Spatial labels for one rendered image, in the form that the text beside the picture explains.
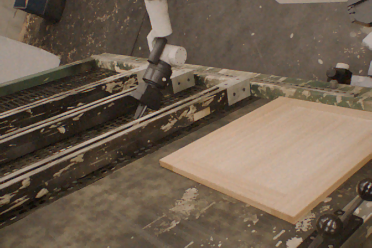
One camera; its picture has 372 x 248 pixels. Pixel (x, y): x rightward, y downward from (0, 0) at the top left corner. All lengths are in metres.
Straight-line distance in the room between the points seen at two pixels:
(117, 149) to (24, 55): 3.70
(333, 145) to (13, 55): 4.07
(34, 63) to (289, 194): 4.21
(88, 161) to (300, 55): 1.73
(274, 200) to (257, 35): 2.03
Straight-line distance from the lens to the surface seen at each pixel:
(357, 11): 0.65
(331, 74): 1.56
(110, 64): 2.36
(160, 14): 1.38
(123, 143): 1.23
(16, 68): 4.85
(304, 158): 1.08
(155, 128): 1.29
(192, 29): 3.30
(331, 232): 0.63
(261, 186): 0.97
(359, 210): 0.86
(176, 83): 1.73
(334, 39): 2.54
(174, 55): 1.40
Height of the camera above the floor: 2.13
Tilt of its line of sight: 44 degrees down
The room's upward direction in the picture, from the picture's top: 74 degrees counter-clockwise
